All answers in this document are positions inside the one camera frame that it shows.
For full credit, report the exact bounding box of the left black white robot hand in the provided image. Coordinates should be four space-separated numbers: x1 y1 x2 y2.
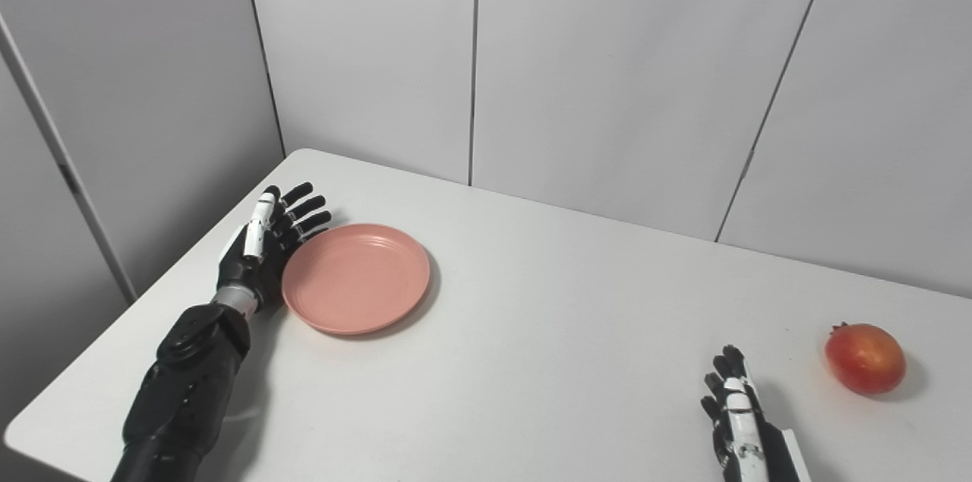
216 181 333 313

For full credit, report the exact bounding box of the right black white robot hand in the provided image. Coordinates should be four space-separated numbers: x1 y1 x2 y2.
700 345 812 482

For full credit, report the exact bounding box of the pink round plate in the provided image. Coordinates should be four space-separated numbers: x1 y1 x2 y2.
282 223 431 336

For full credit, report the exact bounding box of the red pomegranate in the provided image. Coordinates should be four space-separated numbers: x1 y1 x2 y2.
825 323 907 396

